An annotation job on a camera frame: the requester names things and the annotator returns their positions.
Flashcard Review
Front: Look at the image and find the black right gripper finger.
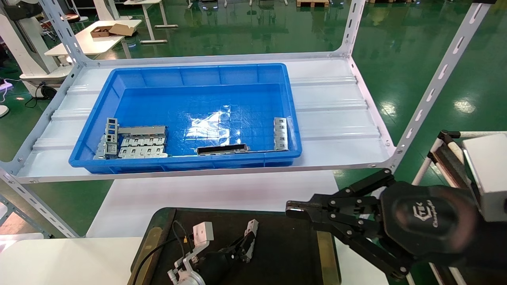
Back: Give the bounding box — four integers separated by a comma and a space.
307, 216, 415, 280
286, 168, 396, 223

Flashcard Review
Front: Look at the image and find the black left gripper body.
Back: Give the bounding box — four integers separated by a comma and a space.
198, 247, 239, 285

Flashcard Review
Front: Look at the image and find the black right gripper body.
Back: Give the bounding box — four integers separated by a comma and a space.
380, 181, 507, 285

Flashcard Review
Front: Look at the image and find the silver part with square holes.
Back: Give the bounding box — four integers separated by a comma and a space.
239, 219, 259, 263

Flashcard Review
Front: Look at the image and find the black container tray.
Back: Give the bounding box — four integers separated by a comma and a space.
128, 207, 342, 285

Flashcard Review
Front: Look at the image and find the silver slotted metal part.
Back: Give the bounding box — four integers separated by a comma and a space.
118, 146, 168, 159
120, 136, 166, 148
274, 117, 288, 151

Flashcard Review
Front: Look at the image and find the dark metal channel part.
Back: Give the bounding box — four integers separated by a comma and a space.
196, 143, 250, 156

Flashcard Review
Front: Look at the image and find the grey long metal part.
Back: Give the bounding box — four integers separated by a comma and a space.
118, 125, 167, 137

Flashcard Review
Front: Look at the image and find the white flat panel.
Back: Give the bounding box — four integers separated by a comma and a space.
86, 170, 353, 239

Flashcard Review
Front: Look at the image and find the white perforated shelf rack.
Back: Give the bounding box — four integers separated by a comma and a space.
0, 0, 496, 239

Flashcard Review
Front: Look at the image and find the blue plastic bin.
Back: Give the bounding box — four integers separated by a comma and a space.
69, 63, 303, 175

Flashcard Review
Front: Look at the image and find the white rounded table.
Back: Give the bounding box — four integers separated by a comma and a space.
0, 232, 391, 285

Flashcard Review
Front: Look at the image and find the brown cardboard box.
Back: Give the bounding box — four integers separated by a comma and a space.
90, 23, 137, 38

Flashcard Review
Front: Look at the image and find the white height-adjustable desk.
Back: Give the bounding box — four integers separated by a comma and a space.
124, 0, 179, 44

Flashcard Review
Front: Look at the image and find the white table with cardboard box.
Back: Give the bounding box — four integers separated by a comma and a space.
44, 19, 142, 56

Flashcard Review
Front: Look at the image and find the white machine column base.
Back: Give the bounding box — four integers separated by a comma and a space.
0, 0, 74, 86

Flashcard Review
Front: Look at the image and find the silver camera mount bracket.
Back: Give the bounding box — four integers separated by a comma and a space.
174, 241, 208, 270

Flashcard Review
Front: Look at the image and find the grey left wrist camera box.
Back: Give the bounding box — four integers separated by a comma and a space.
192, 222, 215, 243

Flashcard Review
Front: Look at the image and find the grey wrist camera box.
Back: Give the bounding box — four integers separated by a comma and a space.
192, 222, 215, 243
462, 133, 507, 223

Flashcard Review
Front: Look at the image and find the white cart with black strap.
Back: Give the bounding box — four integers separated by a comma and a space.
412, 130, 476, 190

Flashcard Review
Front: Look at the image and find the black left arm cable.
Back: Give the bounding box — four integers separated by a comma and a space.
132, 220, 193, 285

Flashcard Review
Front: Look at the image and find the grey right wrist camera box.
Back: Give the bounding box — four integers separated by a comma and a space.
462, 133, 507, 223

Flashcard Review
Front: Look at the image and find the grey upright frame part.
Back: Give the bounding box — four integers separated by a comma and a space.
105, 118, 119, 156

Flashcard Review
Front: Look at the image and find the black floor cable coil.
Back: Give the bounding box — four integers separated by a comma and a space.
25, 81, 58, 108

